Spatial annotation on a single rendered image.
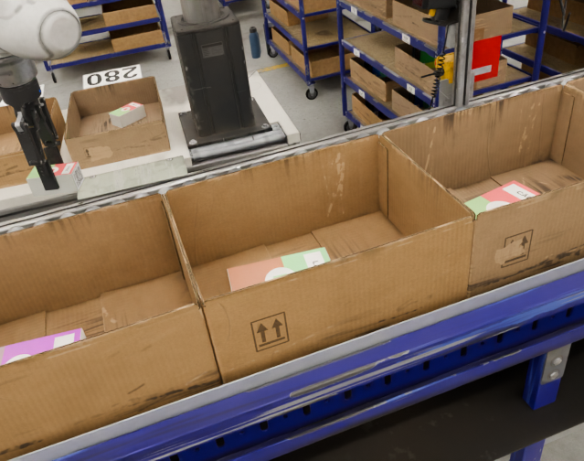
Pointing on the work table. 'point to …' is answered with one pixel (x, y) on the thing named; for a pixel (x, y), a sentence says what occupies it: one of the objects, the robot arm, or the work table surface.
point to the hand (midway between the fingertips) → (51, 169)
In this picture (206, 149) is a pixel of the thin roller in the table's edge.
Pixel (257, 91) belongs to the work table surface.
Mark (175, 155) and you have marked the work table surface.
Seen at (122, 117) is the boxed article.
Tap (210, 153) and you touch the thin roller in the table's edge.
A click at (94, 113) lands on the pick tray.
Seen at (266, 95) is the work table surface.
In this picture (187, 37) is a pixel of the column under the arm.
